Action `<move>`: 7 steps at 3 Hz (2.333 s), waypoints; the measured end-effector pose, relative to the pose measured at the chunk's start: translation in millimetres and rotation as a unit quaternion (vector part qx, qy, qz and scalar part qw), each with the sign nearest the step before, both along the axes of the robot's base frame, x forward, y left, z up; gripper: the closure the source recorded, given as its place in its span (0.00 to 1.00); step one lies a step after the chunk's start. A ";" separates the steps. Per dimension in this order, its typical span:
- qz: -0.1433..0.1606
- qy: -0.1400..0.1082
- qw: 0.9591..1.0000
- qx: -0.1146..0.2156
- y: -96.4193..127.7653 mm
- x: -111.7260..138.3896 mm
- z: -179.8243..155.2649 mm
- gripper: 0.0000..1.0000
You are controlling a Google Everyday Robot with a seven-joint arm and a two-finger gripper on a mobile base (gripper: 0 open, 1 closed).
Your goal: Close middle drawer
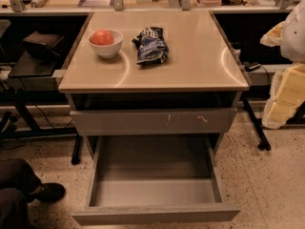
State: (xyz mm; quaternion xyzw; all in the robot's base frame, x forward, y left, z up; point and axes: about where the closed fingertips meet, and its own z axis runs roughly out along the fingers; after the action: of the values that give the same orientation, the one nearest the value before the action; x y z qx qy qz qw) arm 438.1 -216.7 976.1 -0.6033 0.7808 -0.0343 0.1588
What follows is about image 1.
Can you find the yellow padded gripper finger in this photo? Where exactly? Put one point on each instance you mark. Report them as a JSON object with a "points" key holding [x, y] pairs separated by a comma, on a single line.
{"points": [[273, 37], [287, 93]]}

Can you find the grey drawer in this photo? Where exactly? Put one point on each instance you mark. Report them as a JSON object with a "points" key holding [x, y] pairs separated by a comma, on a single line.
{"points": [[153, 122], [141, 179]]}

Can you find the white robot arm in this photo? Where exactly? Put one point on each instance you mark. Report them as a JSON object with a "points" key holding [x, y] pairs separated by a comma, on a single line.
{"points": [[293, 35]]}

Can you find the grey top drawer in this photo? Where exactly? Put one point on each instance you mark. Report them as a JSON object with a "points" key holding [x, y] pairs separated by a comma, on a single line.
{"points": [[153, 122]]}

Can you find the grey drawer cabinet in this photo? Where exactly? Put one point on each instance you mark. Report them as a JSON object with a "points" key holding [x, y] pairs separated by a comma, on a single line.
{"points": [[200, 72]]}

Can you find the small black device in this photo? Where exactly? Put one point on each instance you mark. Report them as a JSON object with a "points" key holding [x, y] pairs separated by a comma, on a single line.
{"points": [[249, 67]]}

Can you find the black table leg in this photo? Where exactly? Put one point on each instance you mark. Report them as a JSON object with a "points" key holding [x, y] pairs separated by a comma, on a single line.
{"points": [[263, 141]]}

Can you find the blue chip bag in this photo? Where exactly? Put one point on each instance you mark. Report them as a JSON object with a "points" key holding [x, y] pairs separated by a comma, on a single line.
{"points": [[151, 46]]}

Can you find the white ceramic bowl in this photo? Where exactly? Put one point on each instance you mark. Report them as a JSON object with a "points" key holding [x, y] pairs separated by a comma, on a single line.
{"points": [[110, 50]]}

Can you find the red apple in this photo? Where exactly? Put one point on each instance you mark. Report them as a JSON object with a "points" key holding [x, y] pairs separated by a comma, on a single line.
{"points": [[101, 38]]}

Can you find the black box on shelf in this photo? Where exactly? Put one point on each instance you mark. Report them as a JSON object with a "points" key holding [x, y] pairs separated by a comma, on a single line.
{"points": [[43, 45]]}

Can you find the black shoe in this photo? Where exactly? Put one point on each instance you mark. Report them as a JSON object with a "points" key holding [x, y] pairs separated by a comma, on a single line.
{"points": [[47, 192]]}

